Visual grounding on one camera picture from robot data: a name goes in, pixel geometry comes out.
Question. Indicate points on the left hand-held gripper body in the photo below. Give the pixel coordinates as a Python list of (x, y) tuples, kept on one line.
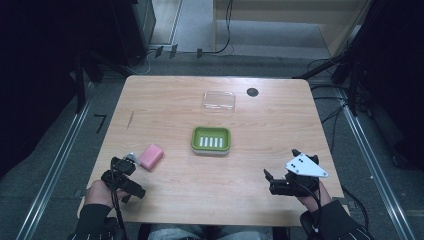
[(124, 181)]

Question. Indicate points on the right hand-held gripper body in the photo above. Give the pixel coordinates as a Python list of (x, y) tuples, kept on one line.
[(301, 176)]

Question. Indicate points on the pink soap bar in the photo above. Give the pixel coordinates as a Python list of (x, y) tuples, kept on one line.
[(151, 157)]

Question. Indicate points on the person's right hand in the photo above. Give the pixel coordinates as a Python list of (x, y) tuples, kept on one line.
[(310, 201)]

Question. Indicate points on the person's left hand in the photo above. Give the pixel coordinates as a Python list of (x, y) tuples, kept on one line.
[(99, 194)]

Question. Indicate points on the green soap dish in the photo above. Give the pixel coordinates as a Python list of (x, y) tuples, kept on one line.
[(211, 140)]

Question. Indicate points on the black round table grommet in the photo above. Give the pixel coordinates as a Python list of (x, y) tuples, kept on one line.
[(252, 92)]

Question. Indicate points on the person's legs in jeans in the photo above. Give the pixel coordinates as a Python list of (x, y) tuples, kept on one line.
[(206, 232)]

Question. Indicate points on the black stand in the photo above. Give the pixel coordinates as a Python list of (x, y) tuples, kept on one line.
[(81, 83), (336, 63)]

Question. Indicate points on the clear plastic lid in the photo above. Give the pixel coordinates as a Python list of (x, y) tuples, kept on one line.
[(218, 101)]

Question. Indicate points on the black cabinet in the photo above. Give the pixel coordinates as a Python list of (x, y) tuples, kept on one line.
[(133, 30)]

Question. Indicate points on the beige wooden furniture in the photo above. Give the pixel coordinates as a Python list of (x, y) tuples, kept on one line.
[(283, 23)]

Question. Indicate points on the metal floor rail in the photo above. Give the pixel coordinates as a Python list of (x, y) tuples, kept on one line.
[(55, 168), (378, 175)]

